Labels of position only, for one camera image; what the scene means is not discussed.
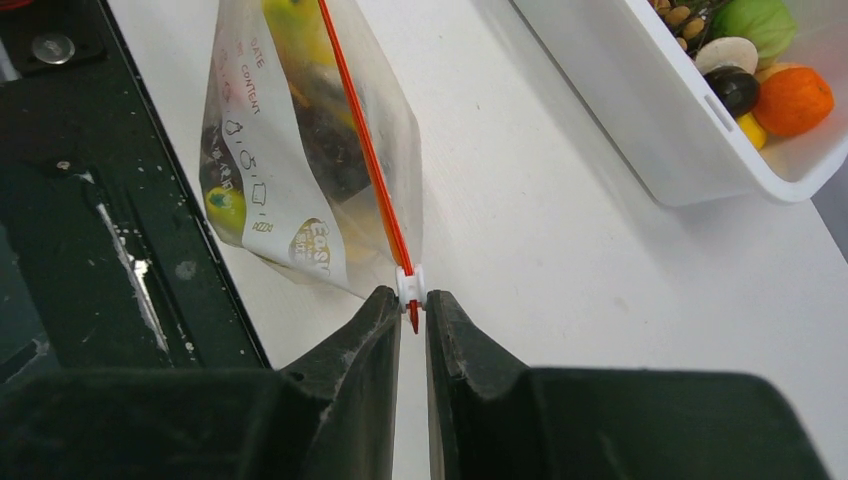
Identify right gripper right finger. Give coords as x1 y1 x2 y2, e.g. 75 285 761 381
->
426 290 828 479

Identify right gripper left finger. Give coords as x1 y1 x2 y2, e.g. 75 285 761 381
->
1 286 401 479

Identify clear orange-zip bag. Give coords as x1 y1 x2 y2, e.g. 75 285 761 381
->
198 1 423 298

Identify dark purple toy grapes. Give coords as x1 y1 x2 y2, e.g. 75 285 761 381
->
293 98 371 203

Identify single yellow toy banana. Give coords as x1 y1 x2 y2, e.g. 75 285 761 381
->
261 0 337 71

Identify white plastic food bin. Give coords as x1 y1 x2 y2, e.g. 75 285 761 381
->
517 1 847 206

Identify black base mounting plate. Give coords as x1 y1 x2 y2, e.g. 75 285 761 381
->
1 1 268 390

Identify yellow toy fruit slice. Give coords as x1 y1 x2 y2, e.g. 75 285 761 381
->
736 112 769 151

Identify dark toy eggplant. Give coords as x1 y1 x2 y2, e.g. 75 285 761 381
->
704 65 760 119

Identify white toy mushroom slice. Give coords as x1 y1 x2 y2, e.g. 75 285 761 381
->
694 37 759 75

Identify orange toy tangerine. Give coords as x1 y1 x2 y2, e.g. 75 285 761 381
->
753 63 835 137

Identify brown toy nut cluster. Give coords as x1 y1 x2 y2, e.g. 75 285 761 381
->
649 0 709 52

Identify green toy cabbage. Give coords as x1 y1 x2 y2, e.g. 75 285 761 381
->
710 0 798 69

